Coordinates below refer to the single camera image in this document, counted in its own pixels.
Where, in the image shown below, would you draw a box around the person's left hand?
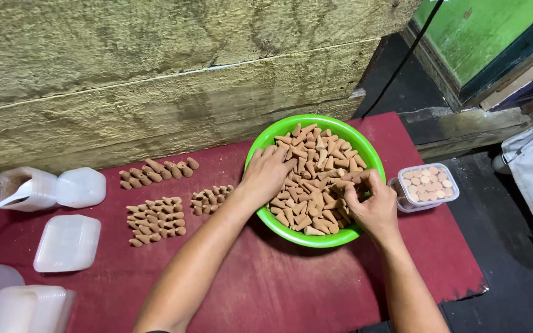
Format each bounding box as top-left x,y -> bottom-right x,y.
237,144 -> 298,211

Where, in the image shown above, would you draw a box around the person's right hand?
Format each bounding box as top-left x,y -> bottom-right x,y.
341,168 -> 399,241

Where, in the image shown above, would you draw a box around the green plastic bowl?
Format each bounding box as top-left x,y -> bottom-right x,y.
244,114 -> 386,249

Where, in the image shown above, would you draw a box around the heap of brown incense cones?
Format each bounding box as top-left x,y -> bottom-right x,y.
266,123 -> 369,236

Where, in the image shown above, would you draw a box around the clear box filled with cones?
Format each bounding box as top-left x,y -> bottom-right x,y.
388,163 -> 461,213

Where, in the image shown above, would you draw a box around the small cluster of incense cones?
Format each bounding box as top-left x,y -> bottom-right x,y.
190,184 -> 235,216

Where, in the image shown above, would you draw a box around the dark red table mat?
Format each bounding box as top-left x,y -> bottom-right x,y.
0,111 -> 489,333

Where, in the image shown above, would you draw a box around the row of large incense cones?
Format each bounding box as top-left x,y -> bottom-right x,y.
119,157 -> 200,191

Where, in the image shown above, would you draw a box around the big cluster of incense cones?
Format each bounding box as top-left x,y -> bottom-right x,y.
126,196 -> 187,248

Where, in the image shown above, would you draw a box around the weathered wooden threshold beam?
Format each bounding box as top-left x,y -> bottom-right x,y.
398,105 -> 533,161

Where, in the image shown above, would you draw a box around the white plastic container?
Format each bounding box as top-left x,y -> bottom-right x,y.
56,167 -> 107,209

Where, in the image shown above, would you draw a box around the green wooden door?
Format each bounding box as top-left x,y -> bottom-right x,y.
401,0 -> 533,113

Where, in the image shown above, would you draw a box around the white square plastic lid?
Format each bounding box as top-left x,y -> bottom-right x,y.
33,214 -> 102,274

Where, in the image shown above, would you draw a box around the clear container with brown powder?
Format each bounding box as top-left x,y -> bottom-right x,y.
0,166 -> 59,213

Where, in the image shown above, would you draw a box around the white plastic spoon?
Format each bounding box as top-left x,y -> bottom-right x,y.
0,179 -> 34,223

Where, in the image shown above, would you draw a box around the stack of clear plastic containers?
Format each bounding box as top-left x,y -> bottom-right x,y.
0,285 -> 77,333

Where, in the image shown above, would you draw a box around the black cable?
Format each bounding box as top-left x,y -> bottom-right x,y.
360,0 -> 446,119

